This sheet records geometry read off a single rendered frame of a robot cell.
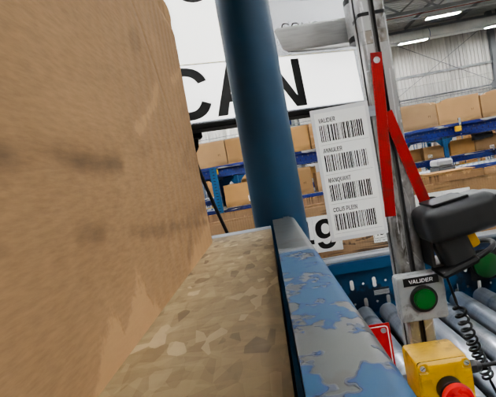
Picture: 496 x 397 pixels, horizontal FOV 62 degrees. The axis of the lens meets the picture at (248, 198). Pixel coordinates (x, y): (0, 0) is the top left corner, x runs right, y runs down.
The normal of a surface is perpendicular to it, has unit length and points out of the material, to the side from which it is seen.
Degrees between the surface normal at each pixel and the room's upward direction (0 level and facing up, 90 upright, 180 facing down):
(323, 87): 86
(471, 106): 86
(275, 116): 90
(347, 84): 86
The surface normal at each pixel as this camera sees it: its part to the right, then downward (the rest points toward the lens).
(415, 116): -0.05, 0.06
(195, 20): 0.29, -0.07
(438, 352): -0.18, -0.98
